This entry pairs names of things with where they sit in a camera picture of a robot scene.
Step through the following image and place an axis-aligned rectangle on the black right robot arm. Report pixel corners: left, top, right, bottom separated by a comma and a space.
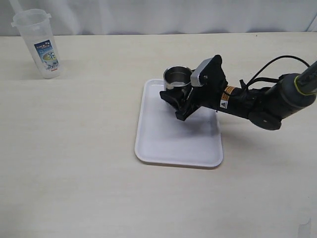
159, 55, 317, 130

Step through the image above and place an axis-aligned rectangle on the white plastic tray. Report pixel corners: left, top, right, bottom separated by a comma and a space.
134, 79, 224, 169

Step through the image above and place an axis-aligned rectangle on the stainless steel cup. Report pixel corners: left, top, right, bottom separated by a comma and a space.
163, 65, 193, 91

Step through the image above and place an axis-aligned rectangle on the clear plastic water pitcher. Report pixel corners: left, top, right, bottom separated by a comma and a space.
11, 9, 62, 79

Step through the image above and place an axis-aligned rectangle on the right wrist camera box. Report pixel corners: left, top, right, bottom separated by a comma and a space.
190, 55, 228, 90

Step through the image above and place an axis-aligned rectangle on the white backdrop curtain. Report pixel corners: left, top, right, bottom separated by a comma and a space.
0, 0, 317, 37

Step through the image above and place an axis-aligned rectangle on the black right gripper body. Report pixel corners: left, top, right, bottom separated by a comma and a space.
175, 81, 251, 122

